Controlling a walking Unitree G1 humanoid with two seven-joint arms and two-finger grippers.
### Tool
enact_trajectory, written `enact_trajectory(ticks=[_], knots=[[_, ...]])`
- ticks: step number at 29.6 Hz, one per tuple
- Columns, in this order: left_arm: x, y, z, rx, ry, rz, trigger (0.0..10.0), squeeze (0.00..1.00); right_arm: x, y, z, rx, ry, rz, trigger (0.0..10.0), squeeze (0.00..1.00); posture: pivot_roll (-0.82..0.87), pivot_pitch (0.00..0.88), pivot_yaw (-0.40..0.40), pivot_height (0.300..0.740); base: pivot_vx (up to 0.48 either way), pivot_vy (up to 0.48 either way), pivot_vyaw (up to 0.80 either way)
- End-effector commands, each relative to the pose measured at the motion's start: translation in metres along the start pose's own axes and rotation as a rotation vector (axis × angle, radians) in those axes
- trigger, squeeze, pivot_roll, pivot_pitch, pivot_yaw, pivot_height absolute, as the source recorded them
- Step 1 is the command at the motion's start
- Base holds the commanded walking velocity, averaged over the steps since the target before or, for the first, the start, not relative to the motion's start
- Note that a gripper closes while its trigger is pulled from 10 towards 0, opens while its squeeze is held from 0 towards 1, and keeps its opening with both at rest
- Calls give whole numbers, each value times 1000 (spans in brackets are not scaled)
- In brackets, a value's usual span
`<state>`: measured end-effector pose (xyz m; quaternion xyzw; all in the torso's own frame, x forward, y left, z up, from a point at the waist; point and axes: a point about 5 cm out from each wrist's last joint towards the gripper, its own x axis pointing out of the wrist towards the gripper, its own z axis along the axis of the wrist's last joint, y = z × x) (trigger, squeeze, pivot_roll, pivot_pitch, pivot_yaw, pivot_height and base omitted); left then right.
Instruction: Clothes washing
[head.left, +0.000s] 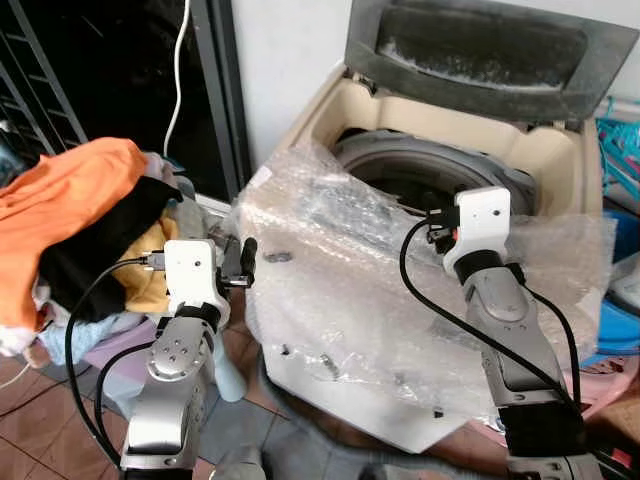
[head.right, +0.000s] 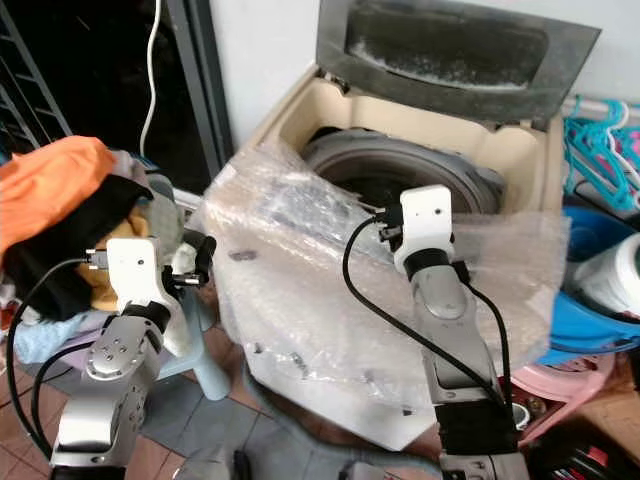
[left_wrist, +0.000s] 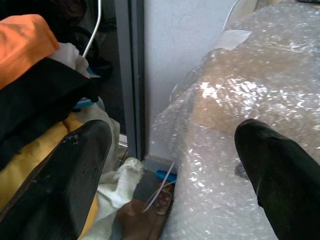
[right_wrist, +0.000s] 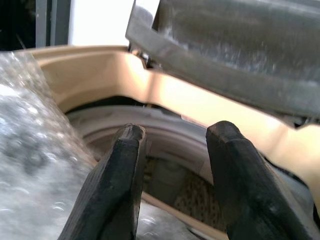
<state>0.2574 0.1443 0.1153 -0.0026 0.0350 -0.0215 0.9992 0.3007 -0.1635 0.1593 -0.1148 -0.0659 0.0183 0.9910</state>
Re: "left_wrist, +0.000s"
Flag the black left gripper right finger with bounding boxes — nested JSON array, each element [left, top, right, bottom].
[[234, 118, 320, 240]]

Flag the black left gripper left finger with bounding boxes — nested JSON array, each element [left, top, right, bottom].
[[0, 119, 113, 240]]

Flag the yellow cloth garment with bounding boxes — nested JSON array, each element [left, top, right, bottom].
[[0, 115, 100, 240]]

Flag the cream white woven sack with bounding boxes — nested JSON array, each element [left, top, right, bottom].
[[81, 101, 145, 240]]

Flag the black cloth garment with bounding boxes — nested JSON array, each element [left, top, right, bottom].
[[0, 57, 101, 171]]

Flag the bubble wrapped cardboard package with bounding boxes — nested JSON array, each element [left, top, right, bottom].
[[149, 1, 320, 240]]

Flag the brown shoe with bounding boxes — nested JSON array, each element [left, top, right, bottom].
[[116, 183, 175, 240]]

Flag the blue plastic object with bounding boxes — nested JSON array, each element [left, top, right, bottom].
[[155, 170, 178, 184]]

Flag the orange cloth garment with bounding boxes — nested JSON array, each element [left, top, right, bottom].
[[0, 14, 60, 91]]

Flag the white plastic strap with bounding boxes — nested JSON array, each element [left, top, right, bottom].
[[141, 161, 176, 213]]

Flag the grey metal door frame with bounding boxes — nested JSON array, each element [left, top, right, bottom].
[[114, 0, 147, 161]]

